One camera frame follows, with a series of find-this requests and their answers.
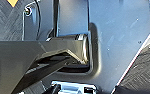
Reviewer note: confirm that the small white robot box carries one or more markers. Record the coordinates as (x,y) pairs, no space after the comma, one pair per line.
(74,87)

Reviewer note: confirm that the small round base bolt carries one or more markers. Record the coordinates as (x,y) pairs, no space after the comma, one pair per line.
(27,12)

